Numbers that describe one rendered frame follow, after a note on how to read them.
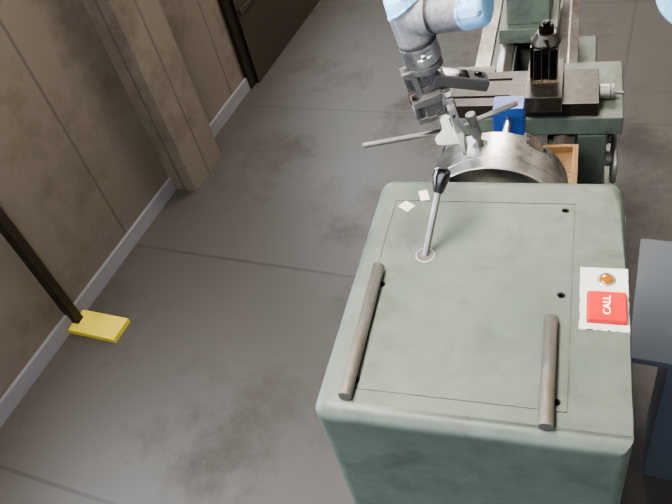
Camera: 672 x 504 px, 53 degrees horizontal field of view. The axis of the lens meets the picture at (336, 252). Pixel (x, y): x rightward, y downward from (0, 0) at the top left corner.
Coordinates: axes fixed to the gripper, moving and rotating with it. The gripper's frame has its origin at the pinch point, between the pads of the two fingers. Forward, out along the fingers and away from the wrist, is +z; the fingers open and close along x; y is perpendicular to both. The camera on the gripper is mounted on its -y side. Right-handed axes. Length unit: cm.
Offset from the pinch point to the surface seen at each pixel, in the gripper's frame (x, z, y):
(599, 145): -41, 49, -40
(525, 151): 4.2, 7.0, -11.7
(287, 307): -85, 108, 86
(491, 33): -111, 38, -30
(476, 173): 7.3, 5.4, -0.3
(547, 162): 5.5, 11.0, -15.4
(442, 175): 27.4, -12.4, 6.9
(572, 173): -22, 40, -27
